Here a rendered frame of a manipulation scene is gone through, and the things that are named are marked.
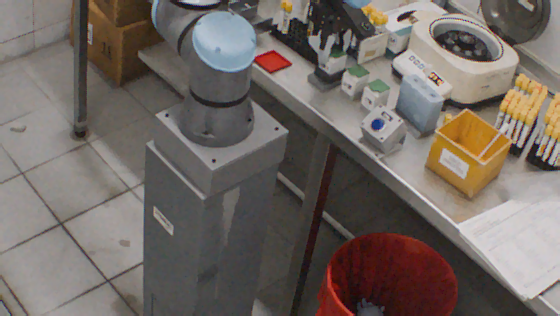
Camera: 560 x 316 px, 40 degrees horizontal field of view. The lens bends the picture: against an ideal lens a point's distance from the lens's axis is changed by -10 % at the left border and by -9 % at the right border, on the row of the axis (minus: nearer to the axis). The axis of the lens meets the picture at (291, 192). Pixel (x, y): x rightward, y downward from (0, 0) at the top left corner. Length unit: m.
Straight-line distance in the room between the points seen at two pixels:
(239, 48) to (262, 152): 0.25
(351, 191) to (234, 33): 1.17
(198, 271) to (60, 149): 1.38
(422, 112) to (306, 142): 0.94
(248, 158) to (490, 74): 0.67
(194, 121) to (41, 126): 1.63
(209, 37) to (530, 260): 0.76
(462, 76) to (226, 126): 0.62
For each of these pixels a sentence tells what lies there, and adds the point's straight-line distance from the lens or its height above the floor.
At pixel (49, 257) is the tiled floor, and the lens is 2.64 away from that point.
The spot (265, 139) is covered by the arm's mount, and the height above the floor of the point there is 0.95.
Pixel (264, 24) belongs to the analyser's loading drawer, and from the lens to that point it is 2.01.
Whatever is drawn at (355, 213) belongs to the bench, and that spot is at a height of 0.27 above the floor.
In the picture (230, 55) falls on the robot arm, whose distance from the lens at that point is 1.46.
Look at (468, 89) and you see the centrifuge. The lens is 1.94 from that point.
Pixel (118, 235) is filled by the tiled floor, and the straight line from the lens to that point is 2.70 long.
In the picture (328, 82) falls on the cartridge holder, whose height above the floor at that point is 0.89.
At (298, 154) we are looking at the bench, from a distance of 2.65.
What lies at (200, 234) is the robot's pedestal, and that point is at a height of 0.77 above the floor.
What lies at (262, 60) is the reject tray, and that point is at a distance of 1.96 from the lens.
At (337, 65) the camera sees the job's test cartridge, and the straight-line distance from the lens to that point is 1.89.
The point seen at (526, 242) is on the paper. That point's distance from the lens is 1.67.
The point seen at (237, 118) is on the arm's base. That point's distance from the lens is 1.56.
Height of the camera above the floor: 1.98
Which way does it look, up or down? 43 degrees down
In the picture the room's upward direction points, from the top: 12 degrees clockwise
